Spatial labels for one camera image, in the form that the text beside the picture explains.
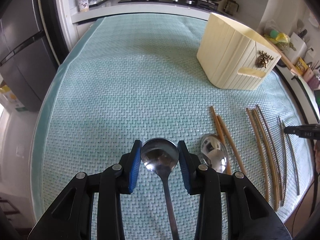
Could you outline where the steel spoon round bowl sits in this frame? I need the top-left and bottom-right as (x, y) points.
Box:
(140, 138), (180, 239)

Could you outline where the steel slotted spoon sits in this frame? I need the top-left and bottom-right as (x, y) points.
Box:
(200, 133), (228, 173)

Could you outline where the pink cup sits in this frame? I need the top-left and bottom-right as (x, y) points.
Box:
(303, 67), (315, 83)

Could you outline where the wooden cutting board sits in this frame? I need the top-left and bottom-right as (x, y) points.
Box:
(265, 38), (302, 77)

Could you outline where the light blue table cloth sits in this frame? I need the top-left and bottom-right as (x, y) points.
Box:
(29, 13), (313, 239)

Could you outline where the white knife block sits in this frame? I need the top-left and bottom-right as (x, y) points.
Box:
(284, 33), (307, 61)

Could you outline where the yellow green cloth bundle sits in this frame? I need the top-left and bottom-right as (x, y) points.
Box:
(264, 29), (296, 51)

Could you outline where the cream utensil holder box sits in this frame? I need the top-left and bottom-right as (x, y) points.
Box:
(196, 13), (281, 90)

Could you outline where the yellow cardboard box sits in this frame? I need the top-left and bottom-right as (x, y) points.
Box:
(0, 82), (27, 112)

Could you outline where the grey double door refrigerator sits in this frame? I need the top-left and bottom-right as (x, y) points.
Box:
(1, 0), (58, 112)

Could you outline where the glass french press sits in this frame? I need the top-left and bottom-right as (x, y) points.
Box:
(223, 0), (239, 16)

